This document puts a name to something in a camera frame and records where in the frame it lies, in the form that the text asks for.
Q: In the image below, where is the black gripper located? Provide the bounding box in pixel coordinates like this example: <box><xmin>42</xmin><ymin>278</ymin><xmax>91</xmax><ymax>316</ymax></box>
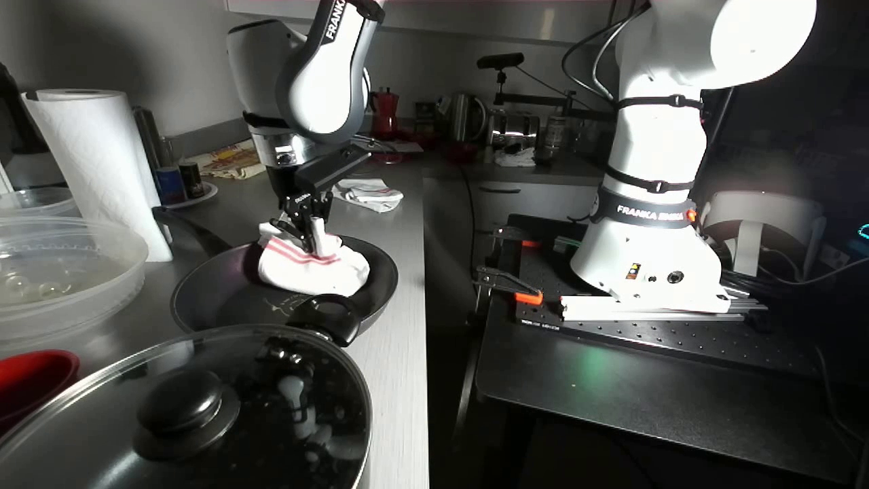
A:
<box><xmin>266</xmin><ymin>165</ymin><xmax>337</xmax><ymax>258</ymax></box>

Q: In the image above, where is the white towel with red stripe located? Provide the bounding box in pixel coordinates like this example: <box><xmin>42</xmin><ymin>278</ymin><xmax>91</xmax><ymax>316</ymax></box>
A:
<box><xmin>256</xmin><ymin>223</ymin><xmax>372</xmax><ymax>297</ymax></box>

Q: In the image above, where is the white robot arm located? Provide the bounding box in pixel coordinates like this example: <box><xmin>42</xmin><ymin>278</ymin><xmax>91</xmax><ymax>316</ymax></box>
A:
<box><xmin>228</xmin><ymin>0</ymin><xmax>816</xmax><ymax>322</ymax></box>

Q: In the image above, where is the black frying pan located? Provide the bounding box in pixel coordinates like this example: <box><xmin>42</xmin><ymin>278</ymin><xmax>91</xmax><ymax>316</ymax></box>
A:
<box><xmin>148</xmin><ymin>205</ymin><xmax>401</xmax><ymax>350</ymax></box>

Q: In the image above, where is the white paper towel roll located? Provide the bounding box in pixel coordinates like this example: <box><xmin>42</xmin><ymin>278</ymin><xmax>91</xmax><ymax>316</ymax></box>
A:
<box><xmin>21</xmin><ymin>91</ymin><xmax>171</xmax><ymax>261</ymax></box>

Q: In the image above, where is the white plate with cans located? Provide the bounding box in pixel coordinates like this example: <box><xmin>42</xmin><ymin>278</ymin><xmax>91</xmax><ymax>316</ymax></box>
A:
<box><xmin>159</xmin><ymin>183</ymin><xmax>220</xmax><ymax>212</ymax></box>

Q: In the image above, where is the red moka pot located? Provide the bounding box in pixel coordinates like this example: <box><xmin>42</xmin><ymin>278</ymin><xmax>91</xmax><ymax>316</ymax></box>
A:
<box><xmin>372</xmin><ymin>91</ymin><xmax>398</xmax><ymax>140</ymax></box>

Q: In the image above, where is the blue can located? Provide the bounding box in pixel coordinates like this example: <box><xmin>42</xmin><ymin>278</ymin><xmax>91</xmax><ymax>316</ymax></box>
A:
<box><xmin>154</xmin><ymin>170</ymin><xmax>184</xmax><ymax>205</ymax></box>

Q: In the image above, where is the steel kettle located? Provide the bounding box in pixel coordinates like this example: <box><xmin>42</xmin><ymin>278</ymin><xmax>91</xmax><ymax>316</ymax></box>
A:
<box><xmin>448</xmin><ymin>92</ymin><xmax>488</xmax><ymax>145</ymax></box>

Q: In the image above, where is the black pot with glass lid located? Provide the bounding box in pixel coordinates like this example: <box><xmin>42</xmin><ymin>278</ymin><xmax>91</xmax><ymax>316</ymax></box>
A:
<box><xmin>0</xmin><ymin>326</ymin><xmax>372</xmax><ymax>489</ymax></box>

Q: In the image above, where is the clear plastic container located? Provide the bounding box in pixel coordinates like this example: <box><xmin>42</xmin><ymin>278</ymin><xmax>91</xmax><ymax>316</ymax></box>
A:
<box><xmin>0</xmin><ymin>218</ymin><xmax>148</xmax><ymax>345</ymax></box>

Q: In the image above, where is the red bowl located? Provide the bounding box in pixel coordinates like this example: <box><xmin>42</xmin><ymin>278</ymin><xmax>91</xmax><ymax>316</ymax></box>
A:
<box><xmin>0</xmin><ymin>350</ymin><xmax>78</xmax><ymax>430</ymax></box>

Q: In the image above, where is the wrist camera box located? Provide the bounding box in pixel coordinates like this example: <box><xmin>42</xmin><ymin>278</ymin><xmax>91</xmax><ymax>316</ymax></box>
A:
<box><xmin>294</xmin><ymin>146</ymin><xmax>372</xmax><ymax>194</ymax></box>

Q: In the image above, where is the orange handled clamp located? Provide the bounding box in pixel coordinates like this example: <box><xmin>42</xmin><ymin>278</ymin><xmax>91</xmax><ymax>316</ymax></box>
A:
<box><xmin>476</xmin><ymin>266</ymin><xmax>546</xmax><ymax>308</ymax></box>

